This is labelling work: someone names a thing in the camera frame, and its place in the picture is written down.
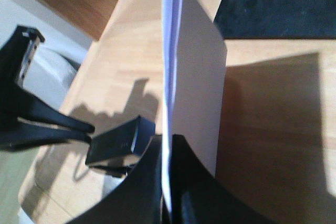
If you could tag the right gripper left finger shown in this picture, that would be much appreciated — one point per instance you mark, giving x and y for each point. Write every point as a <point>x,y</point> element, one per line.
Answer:
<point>138,198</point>

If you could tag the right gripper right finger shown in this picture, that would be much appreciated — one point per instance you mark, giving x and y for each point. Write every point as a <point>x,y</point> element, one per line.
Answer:
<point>197,197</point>

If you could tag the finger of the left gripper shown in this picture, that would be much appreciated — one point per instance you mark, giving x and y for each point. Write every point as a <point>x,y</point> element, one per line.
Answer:
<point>21,136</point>
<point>27,106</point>

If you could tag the black and orange stapler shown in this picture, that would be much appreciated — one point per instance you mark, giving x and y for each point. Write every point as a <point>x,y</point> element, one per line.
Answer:
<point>117,151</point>

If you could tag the white paper sheet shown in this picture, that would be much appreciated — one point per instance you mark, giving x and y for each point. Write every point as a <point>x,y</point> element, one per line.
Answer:
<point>194,57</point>

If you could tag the black computer monitor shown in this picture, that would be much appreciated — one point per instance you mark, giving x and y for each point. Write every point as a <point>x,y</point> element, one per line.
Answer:
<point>276,19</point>

